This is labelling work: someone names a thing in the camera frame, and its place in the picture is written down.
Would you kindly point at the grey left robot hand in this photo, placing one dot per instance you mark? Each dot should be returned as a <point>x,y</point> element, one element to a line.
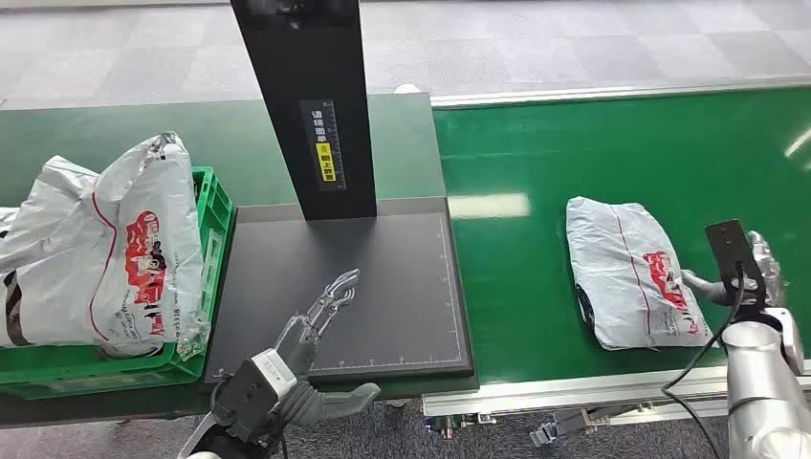
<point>298,345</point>

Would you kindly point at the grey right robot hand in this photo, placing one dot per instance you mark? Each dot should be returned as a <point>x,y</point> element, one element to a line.
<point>768,266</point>

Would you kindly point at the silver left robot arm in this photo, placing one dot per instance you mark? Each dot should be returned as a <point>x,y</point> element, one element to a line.
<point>201,443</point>

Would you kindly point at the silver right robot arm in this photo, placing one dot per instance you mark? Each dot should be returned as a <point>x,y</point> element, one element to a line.
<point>763,386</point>

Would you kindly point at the black inbound scanning machine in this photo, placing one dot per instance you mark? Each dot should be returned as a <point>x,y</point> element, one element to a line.
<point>355,291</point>

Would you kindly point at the large grey poly mailer package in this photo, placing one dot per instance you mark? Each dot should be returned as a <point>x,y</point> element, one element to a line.
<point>108,253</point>

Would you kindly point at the green conveyor belt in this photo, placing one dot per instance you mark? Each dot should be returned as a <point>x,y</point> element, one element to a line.
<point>545,165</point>

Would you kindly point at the white package with dark stripe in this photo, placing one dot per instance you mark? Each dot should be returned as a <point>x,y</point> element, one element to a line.
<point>11,310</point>

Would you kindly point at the green plastic crate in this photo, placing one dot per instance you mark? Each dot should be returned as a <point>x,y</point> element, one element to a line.
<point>212,222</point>

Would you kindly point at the dark green table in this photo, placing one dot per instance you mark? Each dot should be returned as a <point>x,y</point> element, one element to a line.
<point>241,152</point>

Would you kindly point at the small white round object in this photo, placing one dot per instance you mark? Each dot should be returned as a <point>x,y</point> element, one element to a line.
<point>407,89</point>

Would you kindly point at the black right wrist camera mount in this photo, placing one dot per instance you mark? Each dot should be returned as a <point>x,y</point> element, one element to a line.
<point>732,253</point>

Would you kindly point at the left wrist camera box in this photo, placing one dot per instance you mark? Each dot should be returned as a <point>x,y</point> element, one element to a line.
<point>253,389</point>

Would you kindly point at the grey bracket under conveyor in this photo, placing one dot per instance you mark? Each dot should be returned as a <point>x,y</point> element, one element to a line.
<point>570,424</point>

